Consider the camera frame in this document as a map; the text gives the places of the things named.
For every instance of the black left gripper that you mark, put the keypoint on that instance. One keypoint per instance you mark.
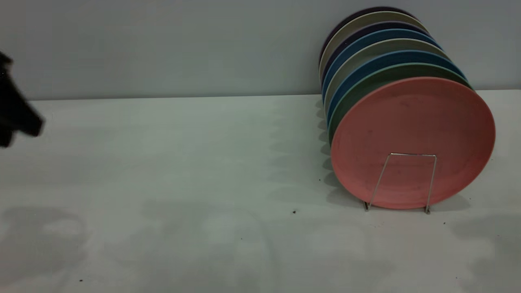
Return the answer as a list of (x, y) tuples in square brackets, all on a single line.
[(6, 89)]

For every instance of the pink round plate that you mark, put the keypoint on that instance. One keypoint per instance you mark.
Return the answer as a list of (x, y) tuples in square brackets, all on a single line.
[(411, 122)]

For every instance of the dark purple round plate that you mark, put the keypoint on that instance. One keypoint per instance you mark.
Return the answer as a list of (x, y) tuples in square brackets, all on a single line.
[(350, 18)]

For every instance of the beige round plate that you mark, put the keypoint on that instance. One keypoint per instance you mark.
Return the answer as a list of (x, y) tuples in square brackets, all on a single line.
[(390, 44), (374, 16)]

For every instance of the dark navy round plate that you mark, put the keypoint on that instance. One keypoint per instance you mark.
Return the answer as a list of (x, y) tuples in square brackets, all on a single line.
[(378, 25)]

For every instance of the blue round plate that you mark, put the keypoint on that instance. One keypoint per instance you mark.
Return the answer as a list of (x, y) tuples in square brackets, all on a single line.
[(386, 33), (407, 56)]

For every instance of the green round plate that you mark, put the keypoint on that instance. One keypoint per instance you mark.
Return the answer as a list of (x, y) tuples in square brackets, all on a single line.
[(407, 70)]

